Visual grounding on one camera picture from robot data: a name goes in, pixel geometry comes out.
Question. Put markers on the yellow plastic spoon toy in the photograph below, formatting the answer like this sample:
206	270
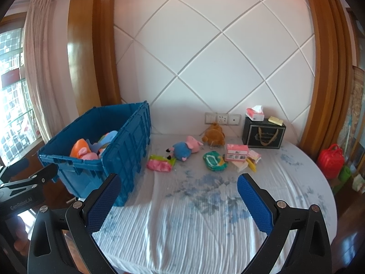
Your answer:
252	166

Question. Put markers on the orange plush toy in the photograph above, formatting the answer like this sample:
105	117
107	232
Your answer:
77	149

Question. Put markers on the green oval toy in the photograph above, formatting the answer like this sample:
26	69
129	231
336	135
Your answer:
214	161

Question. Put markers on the beige curtain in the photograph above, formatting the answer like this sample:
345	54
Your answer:
40	62

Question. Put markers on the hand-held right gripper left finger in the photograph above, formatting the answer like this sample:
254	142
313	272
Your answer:
104	202

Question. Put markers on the black gift bag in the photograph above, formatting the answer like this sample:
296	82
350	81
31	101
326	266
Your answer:
263	134

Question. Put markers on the small pink packet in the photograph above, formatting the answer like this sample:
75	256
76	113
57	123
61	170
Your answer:
254	156

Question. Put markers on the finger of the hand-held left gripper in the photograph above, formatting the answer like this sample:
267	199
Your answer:
17	167
42	177

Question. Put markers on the wall hanging scroll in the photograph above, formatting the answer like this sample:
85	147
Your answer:
356	120

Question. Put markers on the brown teddy bear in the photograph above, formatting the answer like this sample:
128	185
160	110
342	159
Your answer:
214	135

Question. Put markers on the pink cardboard box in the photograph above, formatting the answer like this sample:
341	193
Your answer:
236	152

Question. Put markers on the light blue toy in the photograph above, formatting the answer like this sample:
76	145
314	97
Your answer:
109	137

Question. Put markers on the red plastic container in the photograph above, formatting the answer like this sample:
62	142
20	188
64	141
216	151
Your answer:
330	159

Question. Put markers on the window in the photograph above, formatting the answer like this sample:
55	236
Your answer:
11	105

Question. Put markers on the pink plush toy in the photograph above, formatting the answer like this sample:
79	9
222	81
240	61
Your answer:
91	156

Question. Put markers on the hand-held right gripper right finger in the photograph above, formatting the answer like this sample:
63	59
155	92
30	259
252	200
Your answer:
255	205

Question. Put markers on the blue and pink pig plush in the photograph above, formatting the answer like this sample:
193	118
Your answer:
184	148

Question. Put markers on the red and white tissue box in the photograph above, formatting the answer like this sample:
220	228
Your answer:
254	114

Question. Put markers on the blue plastic crate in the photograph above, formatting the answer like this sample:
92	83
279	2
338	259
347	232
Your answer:
128	148

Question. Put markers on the pink pad packet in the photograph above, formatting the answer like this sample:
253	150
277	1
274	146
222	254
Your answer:
159	163

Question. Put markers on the yellow sponge block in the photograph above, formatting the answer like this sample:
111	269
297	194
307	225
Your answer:
275	120

